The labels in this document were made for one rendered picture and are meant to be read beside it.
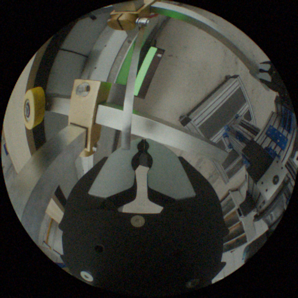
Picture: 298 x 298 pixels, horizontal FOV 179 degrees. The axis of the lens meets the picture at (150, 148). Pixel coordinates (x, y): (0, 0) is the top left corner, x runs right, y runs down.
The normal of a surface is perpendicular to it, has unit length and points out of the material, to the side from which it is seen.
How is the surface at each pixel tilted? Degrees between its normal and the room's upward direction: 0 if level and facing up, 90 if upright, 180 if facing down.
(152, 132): 0
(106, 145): 0
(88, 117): 0
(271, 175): 90
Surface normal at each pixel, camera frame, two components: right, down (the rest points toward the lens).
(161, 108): 0.01, 0.51
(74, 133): 0.34, -0.81
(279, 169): -0.73, -0.58
